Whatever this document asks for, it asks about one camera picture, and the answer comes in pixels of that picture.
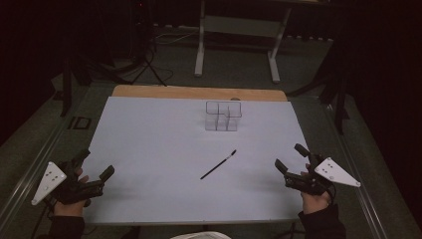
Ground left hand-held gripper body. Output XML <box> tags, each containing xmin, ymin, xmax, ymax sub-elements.
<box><xmin>31</xmin><ymin>160</ymin><xmax>106</xmax><ymax>207</ymax></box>

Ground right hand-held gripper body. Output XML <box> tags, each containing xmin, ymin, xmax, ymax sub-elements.
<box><xmin>284</xmin><ymin>153</ymin><xmax>361</xmax><ymax>197</ymax></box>

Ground person's right hand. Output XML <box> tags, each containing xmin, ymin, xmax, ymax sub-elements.
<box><xmin>299</xmin><ymin>162</ymin><xmax>333</xmax><ymax>215</ymax></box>

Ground person's left hand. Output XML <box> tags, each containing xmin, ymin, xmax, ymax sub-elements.
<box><xmin>53</xmin><ymin>166</ymin><xmax>91</xmax><ymax>218</ymax></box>

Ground black square floor socket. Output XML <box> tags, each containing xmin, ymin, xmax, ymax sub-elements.
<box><xmin>67</xmin><ymin>116</ymin><xmax>93</xmax><ymax>131</ymax></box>

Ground black metal stand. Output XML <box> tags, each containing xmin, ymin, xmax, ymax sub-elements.
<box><xmin>60</xmin><ymin>58</ymin><xmax>74</xmax><ymax>118</ymax></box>
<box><xmin>319</xmin><ymin>59</ymin><xmax>351</xmax><ymax>135</ymax></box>

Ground thin black makeup brush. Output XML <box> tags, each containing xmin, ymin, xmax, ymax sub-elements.
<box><xmin>199</xmin><ymin>148</ymin><xmax>238</xmax><ymax>181</ymax></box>

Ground pale blue table mat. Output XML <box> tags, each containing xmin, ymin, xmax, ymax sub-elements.
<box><xmin>80</xmin><ymin>96</ymin><xmax>315</xmax><ymax>226</ymax></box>

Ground clear acrylic compartment organizer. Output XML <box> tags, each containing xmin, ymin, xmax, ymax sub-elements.
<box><xmin>204</xmin><ymin>100</ymin><xmax>243</xmax><ymax>132</ymax></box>

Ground person's white clothing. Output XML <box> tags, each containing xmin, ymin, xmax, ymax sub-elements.
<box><xmin>169</xmin><ymin>230</ymin><xmax>233</xmax><ymax>239</ymax></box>

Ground black tripod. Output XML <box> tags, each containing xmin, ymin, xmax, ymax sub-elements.
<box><xmin>129</xmin><ymin>0</ymin><xmax>168</xmax><ymax>88</ymax></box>

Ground metal floor rail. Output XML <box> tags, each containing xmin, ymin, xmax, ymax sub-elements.
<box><xmin>322</xmin><ymin>103</ymin><xmax>389</xmax><ymax>239</ymax></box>
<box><xmin>0</xmin><ymin>113</ymin><xmax>73</xmax><ymax>230</ymax></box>

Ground white metal stand frame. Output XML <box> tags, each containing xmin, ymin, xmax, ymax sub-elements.
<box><xmin>194</xmin><ymin>0</ymin><xmax>294</xmax><ymax>85</ymax></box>

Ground white floor cable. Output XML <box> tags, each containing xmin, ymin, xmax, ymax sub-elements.
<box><xmin>152</xmin><ymin>30</ymin><xmax>200</xmax><ymax>46</ymax></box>

